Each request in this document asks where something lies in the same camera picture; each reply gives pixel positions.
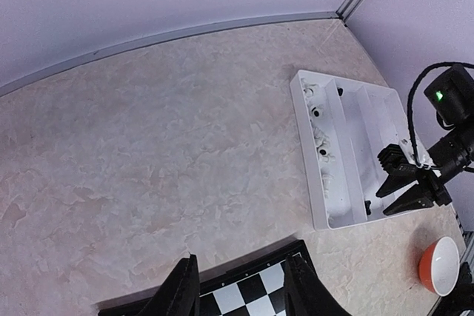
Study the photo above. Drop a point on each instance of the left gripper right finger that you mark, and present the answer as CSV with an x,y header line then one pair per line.
x,y
304,293

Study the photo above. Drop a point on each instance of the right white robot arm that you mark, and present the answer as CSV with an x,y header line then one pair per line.
x,y
451,95

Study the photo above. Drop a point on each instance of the white chess pieces pile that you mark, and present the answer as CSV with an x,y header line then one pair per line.
x,y
317,105

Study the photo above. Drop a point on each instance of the white plastic piece tray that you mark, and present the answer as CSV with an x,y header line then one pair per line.
x,y
386,124

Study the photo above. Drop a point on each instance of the black chess pieces pile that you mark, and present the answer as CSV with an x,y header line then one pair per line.
x,y
357,130

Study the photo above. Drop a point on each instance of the black grey chessboard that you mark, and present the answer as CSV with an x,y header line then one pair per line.
x,y
253,288

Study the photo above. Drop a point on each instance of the white orange bowl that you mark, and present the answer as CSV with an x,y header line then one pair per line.
x,y
438,268

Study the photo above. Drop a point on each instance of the aluminium front rail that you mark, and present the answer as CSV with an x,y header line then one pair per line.
x,y
460,300

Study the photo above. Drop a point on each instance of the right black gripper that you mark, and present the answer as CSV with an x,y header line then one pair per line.
x,y
428,190

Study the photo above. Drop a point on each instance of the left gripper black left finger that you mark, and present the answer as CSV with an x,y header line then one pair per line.
x,y
179,294

